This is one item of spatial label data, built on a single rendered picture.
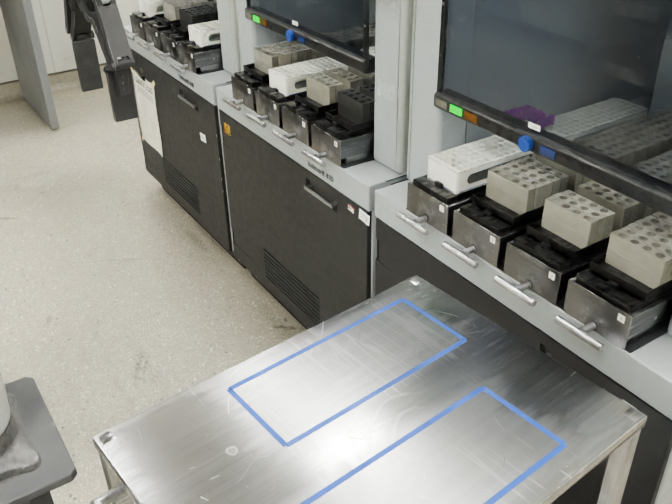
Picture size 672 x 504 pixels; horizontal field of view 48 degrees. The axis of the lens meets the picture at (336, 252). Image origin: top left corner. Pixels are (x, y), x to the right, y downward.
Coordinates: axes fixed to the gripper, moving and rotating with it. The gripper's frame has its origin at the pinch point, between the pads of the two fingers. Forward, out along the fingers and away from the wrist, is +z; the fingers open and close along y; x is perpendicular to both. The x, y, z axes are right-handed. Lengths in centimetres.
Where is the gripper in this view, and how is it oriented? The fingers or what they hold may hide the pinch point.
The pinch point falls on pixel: (107, 95)
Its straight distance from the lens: 108.0
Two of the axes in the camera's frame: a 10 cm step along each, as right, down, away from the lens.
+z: 0.2, 8.5, 5.3
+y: 5.5, 4.4, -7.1
